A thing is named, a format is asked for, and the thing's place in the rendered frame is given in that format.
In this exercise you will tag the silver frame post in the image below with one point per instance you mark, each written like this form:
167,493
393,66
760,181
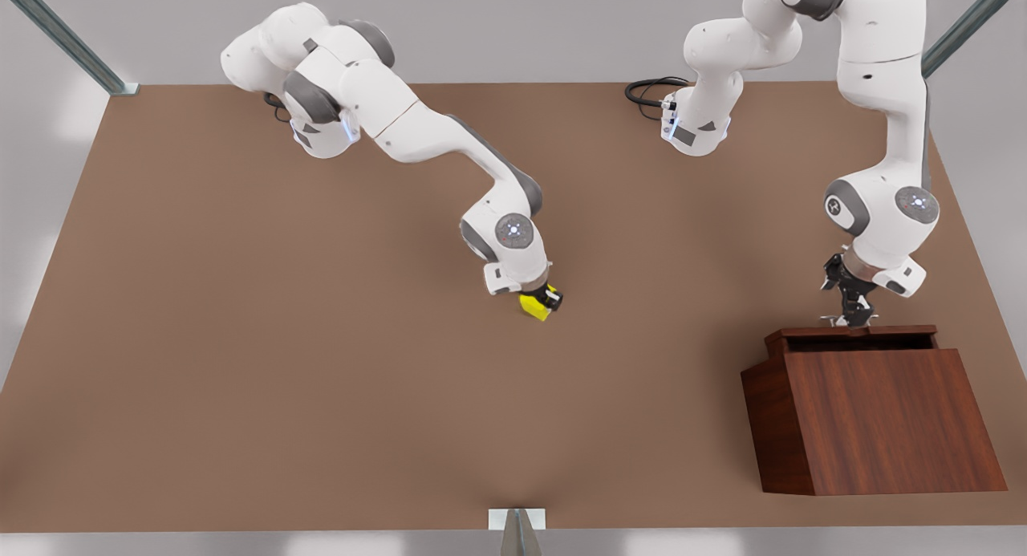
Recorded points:
517,532
64,36
967,22

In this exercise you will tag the dark wooden drawer cabinet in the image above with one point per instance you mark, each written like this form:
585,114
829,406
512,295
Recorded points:
874,420

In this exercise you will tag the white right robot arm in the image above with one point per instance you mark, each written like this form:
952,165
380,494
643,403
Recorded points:
401,123

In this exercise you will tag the yellow square block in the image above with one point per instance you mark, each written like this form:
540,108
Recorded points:
533,306

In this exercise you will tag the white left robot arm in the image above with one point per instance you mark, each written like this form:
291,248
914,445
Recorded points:
882,66

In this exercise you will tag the dark wooden drawer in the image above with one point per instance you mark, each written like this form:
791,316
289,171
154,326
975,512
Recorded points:
850,337

